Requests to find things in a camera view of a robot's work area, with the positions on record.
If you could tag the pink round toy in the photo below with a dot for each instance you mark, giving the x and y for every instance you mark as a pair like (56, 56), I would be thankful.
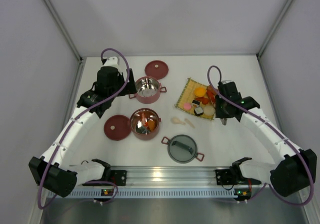
(187, 106)

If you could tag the metal tongs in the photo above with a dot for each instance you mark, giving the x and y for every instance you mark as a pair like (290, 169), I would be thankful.
(224, 121)

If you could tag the red sausage toy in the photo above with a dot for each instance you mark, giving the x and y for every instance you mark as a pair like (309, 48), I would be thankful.
(210, 98)

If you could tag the sushi roll white centre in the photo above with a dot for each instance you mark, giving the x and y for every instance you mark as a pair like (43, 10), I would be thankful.
(198, 111)

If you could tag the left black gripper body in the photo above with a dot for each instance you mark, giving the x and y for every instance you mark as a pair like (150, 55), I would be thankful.
(130, 83)

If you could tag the lower dark red lid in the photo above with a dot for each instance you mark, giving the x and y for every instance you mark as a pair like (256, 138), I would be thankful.
(117, 127)

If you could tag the right camera mount white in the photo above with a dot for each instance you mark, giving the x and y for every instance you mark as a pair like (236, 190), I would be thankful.
(226, 81)

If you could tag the grey lid with handle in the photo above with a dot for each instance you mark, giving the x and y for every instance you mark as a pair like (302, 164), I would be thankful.
(182, 149)

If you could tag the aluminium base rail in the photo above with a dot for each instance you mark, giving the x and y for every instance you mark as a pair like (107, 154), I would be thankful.
(169, 182)

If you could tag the orange toy fruit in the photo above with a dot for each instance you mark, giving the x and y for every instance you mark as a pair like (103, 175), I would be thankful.
(200, 92)

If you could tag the toy shrimp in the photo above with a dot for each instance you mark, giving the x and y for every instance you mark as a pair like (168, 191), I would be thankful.
(144, 120)

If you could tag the upper dark red lid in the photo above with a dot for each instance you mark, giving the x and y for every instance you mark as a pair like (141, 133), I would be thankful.
(157, 69)

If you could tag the upper pink steel pot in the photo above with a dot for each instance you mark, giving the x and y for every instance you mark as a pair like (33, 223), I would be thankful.
(148, 90)

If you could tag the sushi roll orange centre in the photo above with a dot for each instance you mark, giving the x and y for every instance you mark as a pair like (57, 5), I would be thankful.
(195, 103)

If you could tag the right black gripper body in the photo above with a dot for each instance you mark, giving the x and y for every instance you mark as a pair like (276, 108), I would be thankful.
(222, 114)

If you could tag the lower pink steel pot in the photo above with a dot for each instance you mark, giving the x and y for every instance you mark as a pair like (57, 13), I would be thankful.
(141, 132)

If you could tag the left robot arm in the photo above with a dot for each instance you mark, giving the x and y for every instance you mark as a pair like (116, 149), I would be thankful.
(53, 170)

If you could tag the pink steel pot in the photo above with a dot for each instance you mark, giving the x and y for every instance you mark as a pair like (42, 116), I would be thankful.
(141, 132)
(148, 90)

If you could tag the white rice ball toy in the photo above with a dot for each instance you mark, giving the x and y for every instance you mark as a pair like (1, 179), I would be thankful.
(209, 110)

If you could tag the fried cutlet toy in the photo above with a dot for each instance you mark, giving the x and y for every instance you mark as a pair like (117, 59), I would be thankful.
(151, 125)

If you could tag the camera mount white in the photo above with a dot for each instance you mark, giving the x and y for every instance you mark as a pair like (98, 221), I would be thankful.
(113, 62)
(226, 81)

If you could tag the dark red lid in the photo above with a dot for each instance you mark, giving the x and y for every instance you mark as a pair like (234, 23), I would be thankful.
(117, 127)
(157, 69)

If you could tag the bamboo tray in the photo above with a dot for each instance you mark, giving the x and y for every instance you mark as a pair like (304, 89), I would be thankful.
(187, 96)

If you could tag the left camera mount white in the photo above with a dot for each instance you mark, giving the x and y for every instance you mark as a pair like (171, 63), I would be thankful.
(113, 62)

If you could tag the beige spoon handle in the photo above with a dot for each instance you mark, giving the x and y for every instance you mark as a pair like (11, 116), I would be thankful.
(189, 123)

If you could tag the beige spoon head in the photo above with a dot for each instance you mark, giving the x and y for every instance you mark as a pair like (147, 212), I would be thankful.
(176, 120)

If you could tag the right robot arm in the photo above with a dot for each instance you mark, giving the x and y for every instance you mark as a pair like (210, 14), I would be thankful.
(292, 169)

